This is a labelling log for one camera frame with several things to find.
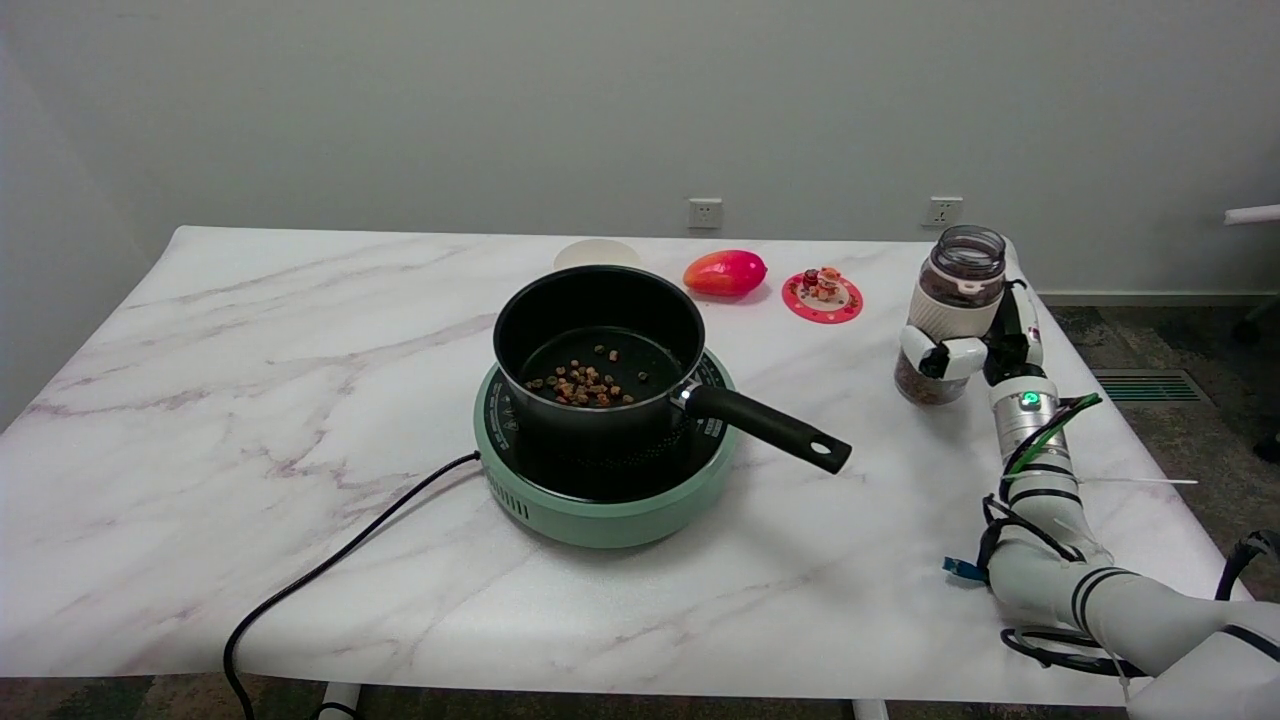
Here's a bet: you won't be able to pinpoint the black saucepan with handle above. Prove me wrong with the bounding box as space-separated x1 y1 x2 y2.
493 265 853 477

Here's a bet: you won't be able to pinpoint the green induction cooker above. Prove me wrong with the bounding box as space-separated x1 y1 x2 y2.
473 345 741 549

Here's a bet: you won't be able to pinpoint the beige round lid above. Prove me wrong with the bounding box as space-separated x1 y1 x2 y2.
553 238 643 273

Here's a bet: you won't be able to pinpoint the black power cord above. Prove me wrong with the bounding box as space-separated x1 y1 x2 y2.
222 452 483 720

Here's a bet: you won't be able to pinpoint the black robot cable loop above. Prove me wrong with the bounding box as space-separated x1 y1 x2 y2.
1214 529 1280 602
1000 627 1151 680

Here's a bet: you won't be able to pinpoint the red mango fruit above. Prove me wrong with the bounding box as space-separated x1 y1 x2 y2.
683 249 769 298

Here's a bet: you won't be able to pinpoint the clear bottle with white label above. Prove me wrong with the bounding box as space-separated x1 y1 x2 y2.
893 225 1008 406

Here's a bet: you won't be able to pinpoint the pink round coaster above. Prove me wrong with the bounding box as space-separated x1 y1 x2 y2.
782 270 864 325

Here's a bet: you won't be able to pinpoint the floor vent grille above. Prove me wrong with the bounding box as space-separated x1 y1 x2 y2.
1090 368 1212 406

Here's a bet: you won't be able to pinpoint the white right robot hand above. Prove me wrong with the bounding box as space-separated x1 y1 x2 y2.
898 283 1047 387

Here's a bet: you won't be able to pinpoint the brown food pellets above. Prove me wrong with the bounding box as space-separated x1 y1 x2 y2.
525 345 651 408

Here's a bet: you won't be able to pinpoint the green robot cable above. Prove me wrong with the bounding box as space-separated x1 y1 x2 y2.
1003 393 1103 473

